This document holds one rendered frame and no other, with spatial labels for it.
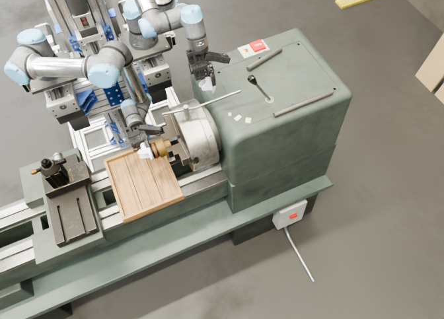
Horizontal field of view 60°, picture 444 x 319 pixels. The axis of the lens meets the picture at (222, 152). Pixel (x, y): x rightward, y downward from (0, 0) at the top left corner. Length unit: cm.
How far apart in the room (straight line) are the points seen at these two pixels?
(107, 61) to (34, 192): 75
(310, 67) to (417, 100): 190
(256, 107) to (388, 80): 218
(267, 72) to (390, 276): 161
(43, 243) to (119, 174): 46
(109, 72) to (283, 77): 75
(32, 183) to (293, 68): 136
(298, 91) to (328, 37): 224
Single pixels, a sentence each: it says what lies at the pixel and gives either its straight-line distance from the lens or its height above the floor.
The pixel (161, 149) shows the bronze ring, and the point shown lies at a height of 111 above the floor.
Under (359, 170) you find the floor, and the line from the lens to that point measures 307.
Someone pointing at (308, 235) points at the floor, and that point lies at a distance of 276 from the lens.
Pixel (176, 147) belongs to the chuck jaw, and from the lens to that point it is 175.
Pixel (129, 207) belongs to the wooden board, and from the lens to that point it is 190.
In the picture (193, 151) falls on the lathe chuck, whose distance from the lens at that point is 166.
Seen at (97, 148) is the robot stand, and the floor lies 23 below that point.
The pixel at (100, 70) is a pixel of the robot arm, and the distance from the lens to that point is 168.
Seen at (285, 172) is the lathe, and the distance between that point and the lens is 204.
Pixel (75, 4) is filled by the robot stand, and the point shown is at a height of 144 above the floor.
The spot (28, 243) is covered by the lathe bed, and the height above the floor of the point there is 86.
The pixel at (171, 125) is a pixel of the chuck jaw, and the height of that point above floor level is 116.
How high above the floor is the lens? 255
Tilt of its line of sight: 57 degrees down
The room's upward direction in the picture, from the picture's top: 5 degrees counter-clockwise
